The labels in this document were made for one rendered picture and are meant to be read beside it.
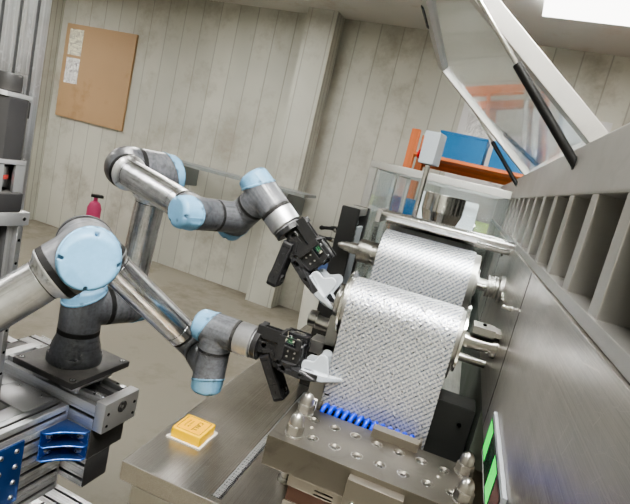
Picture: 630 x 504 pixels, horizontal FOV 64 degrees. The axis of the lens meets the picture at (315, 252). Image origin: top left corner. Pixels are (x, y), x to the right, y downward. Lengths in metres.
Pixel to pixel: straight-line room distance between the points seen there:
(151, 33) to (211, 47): 0.81
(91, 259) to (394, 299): 0.60
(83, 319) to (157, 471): 0.61
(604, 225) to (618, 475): 0.36
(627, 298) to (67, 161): 6.79
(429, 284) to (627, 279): 0.80
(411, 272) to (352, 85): 4.00
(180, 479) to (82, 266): 0.44
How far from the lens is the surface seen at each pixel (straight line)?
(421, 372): 1.10
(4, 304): 1.08
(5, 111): 1.37
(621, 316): 0.54
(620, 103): 4.96
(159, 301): 1.26
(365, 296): 1.09
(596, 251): 0.68
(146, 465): 1.11
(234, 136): 5.61
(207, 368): 1.21
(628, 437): 0.38
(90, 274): 1.04
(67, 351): 1.61
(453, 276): 1.29
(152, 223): 1.56
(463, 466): 1.08
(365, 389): 1.13
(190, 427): 1.19
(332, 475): 1.00
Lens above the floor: 1.54
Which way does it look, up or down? 10 degrees down
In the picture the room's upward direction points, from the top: 14 degrees clockwise
